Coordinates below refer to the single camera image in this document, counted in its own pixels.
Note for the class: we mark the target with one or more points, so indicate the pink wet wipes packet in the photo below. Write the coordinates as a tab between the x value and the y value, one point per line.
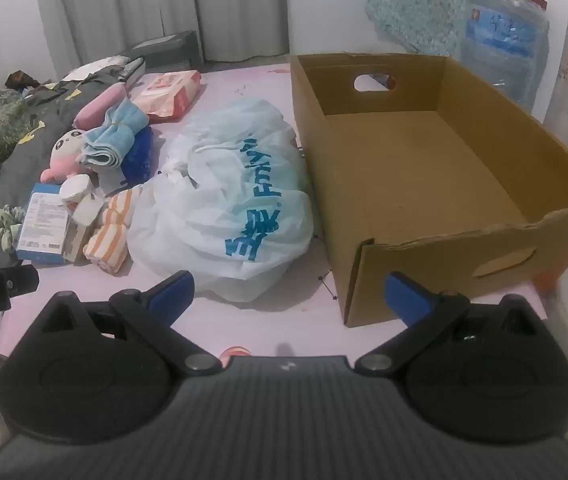
166	95

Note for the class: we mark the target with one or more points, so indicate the orange striped towel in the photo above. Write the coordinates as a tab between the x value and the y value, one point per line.
111	240

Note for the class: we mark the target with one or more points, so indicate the grey curtain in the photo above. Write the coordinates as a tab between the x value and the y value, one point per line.
113	0

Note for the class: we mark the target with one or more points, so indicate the blue patterned wall cloth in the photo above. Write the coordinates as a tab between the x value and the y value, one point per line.
419	0

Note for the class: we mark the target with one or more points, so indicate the brown cardboard box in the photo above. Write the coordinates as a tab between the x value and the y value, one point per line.
414	170

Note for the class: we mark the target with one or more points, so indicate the white small packet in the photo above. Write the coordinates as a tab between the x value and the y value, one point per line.
76	189

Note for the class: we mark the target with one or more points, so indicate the blue white tissue packet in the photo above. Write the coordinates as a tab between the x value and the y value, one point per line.
138	157

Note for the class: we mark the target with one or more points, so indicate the dark grey storage box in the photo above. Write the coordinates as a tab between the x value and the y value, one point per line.
163	47

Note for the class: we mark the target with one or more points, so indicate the pink bed sheet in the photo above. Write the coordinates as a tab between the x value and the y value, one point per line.
264	330

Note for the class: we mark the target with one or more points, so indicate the grey patterned blanket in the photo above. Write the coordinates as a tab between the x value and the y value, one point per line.
18	175

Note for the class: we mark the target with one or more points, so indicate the white plastic bag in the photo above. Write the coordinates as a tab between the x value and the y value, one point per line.
213	200

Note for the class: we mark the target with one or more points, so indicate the light blue towel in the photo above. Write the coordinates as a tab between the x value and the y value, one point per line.
111	132

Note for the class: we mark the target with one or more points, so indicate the dark brown cloth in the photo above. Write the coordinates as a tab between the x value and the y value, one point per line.
19	79

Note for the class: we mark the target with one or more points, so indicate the white small box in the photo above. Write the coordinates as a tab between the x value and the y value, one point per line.
88	210

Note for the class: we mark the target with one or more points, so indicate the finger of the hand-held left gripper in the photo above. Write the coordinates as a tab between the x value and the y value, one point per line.
22	280

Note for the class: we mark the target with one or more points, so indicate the pink cloth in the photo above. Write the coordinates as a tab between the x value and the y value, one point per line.
98	105

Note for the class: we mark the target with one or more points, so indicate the pink plush toy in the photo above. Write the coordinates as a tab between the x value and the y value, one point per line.
66	152

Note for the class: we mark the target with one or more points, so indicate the white cloth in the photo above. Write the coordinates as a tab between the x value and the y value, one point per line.
88	67

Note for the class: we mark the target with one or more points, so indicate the blue white carton box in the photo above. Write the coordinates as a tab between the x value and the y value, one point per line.
41	225

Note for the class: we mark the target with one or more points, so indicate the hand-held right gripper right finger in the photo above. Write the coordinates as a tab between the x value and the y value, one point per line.
406	299

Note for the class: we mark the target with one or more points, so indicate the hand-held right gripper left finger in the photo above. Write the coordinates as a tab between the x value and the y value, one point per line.
171	294

